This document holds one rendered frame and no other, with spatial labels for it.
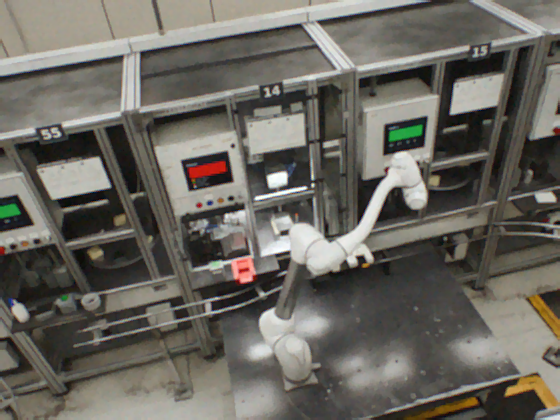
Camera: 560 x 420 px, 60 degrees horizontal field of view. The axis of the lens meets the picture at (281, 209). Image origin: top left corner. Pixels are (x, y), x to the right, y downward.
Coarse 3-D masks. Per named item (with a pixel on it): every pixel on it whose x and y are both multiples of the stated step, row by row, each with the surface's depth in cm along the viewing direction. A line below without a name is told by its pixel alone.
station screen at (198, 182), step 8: (208, 160) 250; (216, 160) 251; (224, 160) 252; (208, 176) 256; (216, 176) 257; (224, 176) 258; (192, 184) 257; (200, 184) 258; (208, 184) 259; (216, 184) 260
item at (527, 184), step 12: (552, 48) 262; (552, 60) 267; (528, 144) 301; (540, 144) 304; (552, 144) 306; (528, 156) 308; (540, 156) 310; (552, 156) 313; (528, 168) 314; (540, 168) 317; (552, 168) 320; (516, 180) 319; (528, 180) 321; (540, 180) 324; (552, 180) 327; (516, 192) 326
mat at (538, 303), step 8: (536, 296) 372; (544, 296) 371; (552, 296) 370; (536, 304) 366; (544, 304) 365; (552, 304) 365; (536, 312) 362; (544, 312) 360; (552, 312) 359; (544, 320) 356; (552, 320) 354; (552, 328) 350
